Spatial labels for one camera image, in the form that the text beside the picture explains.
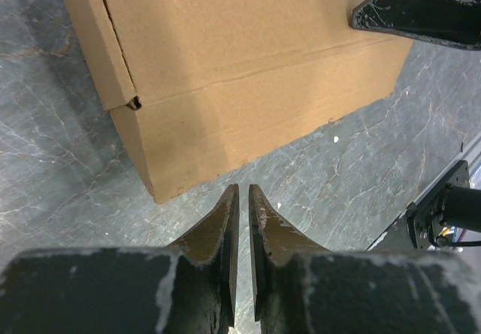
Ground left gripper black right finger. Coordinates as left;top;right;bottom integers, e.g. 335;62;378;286
249;184;480;333

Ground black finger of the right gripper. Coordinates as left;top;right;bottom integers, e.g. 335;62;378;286
351;0;480;51

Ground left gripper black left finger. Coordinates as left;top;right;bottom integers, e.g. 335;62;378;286
1;184;240;333

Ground brown cardboard box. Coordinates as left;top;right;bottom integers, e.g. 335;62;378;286
63;0;411;203

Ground aluminium front rail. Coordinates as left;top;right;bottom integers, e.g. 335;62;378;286
368;135;480;251

